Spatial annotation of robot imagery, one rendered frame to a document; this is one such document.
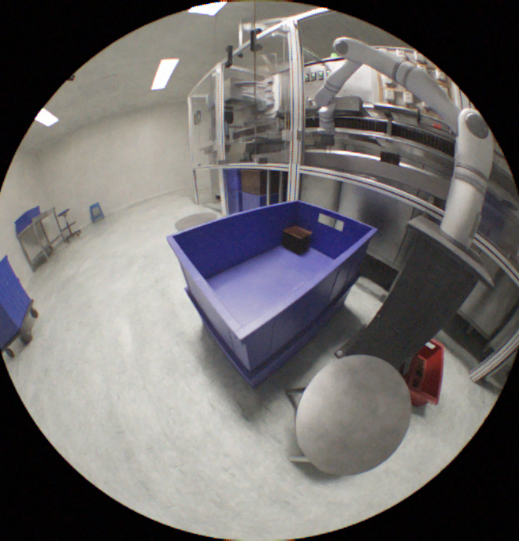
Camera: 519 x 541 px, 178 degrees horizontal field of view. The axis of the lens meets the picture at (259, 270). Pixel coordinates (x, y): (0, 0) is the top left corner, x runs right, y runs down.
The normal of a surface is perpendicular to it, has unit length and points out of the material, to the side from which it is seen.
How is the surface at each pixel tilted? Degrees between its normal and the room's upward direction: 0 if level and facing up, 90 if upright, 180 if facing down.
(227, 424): 0
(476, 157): 90
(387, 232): 90
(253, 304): 0
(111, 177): 90
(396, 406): 0
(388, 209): 90
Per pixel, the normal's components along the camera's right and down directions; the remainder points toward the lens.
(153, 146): 0.63, 0.47
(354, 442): 0.00, -0.79
